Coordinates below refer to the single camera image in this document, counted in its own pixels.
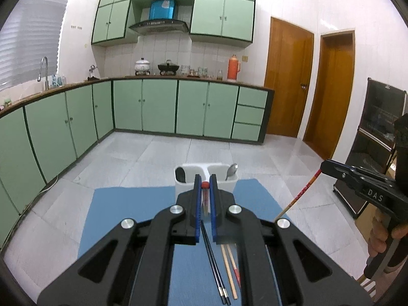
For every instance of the small green white object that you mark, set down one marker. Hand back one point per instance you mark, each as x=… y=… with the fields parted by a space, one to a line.
x=6 y=102

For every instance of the black spoon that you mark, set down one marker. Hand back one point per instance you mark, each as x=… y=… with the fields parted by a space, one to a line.
x=180 y=173

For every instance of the white lidded pot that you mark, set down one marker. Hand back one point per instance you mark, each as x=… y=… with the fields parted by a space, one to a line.
x=142 y=65

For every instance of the brown wooden door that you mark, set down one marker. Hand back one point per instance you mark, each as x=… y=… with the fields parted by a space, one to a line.
x=331 y=95
x=287 y=79

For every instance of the green kitchen cabinets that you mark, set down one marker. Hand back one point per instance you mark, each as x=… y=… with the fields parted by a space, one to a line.
x=159 y=105
x=207 y=16

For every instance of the black range hood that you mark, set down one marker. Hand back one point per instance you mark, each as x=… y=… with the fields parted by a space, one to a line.
x=159 y=25

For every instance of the orange thermos flask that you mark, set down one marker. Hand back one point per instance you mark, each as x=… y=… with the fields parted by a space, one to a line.
x=233 y=70

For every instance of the red-topped wooden chopstick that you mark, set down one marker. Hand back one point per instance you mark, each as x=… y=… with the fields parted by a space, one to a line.
x=234 y=266
x=205 y=185
x=299 y=194

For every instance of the small decorative figurine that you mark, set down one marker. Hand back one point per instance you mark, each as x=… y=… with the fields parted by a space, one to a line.
x=92 y=72

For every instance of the green upper kitchen cabinets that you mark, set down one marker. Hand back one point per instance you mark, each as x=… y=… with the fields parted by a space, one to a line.
x=207 y=16

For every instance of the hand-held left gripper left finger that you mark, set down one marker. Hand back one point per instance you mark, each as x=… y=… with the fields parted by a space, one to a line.
x=199 y=207

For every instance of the green lower kitchen cabinets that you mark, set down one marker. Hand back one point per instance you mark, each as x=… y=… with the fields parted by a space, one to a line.
x=159 y=105

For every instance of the brown kitchen countertop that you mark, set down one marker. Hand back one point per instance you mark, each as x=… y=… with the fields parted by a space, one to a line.
x=255 y=86

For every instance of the steel kitchen faucet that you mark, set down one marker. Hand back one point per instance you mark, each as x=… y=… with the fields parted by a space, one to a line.
x=46 y=70

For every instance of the blue mat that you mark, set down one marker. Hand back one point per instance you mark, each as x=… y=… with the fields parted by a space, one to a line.
x=127 y=204

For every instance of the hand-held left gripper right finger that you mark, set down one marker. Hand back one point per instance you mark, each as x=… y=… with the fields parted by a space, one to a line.
x=213 y=210

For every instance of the person's right hand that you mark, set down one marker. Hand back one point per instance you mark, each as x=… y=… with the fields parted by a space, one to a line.
x=377 y=237

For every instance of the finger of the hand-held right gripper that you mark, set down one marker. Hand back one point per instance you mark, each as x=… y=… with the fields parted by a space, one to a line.
x=338 y=172
x=346 y=165

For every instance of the plain cardboard box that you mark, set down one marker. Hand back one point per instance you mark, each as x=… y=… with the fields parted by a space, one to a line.
x=369 y=213

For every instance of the metal spoon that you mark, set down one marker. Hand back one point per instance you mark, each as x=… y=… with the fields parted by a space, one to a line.
x=233 y=167

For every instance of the white window blind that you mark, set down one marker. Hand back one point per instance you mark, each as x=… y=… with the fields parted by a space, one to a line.
x=32 y=38

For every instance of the teal glassware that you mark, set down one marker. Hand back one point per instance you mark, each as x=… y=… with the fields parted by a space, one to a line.
x=57 y=80

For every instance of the black wok with lid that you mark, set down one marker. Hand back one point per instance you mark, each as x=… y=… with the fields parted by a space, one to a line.
x=169 y=67

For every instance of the black glass-door cabinet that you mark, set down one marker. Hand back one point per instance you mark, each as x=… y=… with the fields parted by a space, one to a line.
x=376 y=108

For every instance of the wooden chopsticks pair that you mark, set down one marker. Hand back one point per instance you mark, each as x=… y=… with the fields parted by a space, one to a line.
x=229 y=274

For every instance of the white utensil holder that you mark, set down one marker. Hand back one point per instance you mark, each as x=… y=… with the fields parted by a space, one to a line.
x=188 y=186

